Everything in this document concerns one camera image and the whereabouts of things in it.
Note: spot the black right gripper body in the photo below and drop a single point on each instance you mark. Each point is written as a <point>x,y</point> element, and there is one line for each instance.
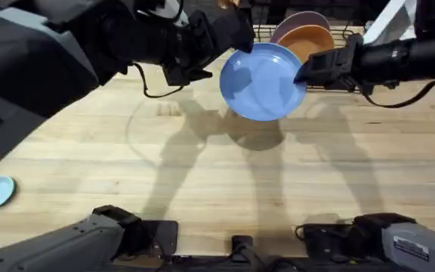
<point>398,60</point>

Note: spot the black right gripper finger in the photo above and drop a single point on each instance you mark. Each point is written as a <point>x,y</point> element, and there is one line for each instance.
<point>303,75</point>

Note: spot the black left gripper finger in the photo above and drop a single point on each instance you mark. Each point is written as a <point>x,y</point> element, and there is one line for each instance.
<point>240,30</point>

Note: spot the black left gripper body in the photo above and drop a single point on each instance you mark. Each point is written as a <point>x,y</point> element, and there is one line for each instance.
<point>134,38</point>

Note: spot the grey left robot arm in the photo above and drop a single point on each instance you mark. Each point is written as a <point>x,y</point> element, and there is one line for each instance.
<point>21,75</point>

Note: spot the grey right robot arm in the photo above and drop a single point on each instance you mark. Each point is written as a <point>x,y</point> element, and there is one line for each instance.
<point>421,245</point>

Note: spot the orange plate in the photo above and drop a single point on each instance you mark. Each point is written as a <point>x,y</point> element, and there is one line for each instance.
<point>308,41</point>

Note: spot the mauve plate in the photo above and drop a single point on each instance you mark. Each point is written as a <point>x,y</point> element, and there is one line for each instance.
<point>297,20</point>

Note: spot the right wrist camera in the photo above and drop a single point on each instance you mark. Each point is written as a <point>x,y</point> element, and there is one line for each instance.
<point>327,60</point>

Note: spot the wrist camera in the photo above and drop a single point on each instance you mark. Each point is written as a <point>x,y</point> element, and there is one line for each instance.
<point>185,73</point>
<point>327,60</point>

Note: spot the white frame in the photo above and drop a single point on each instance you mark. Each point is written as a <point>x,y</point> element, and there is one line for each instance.
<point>389,22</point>

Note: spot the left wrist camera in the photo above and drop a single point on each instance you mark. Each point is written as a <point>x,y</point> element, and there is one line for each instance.
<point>185,73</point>

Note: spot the black mount post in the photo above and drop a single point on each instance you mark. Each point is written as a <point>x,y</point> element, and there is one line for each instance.
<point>243,247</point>

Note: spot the black rail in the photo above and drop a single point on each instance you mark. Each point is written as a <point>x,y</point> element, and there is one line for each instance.
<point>210,264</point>

